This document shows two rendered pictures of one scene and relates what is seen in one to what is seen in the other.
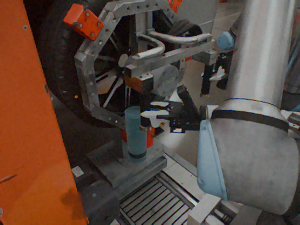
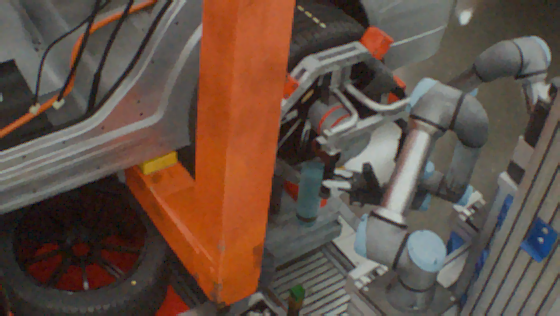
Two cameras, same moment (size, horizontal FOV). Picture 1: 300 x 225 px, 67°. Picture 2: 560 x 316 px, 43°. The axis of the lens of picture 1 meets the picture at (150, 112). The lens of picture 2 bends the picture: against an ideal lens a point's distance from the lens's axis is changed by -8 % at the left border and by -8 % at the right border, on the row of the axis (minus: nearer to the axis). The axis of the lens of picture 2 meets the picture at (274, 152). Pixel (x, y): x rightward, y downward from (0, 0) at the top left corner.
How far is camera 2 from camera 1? 1.77 m
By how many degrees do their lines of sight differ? 8
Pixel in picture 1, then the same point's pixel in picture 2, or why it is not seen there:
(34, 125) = (258, 198)
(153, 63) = (343, 136)
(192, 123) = (372, 199)
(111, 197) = (269, 261)
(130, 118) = (308, 178)
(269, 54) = (404, 187)
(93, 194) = not seen: hidden behind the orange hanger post
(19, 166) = (242, 222)
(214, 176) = (361, 246)
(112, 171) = not seen: hidden behind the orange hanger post
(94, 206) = not seen: hidden behind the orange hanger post
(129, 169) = (286, 231)
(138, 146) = (310, 209)
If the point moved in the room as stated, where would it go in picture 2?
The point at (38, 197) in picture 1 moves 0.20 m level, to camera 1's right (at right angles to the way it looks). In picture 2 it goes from (242, 244) to (309, 254)
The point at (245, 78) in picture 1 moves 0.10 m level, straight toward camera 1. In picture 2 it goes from (389, 197) to (373, 219)
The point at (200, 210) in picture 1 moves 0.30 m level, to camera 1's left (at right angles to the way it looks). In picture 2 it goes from (358, 272) to (260, 257)
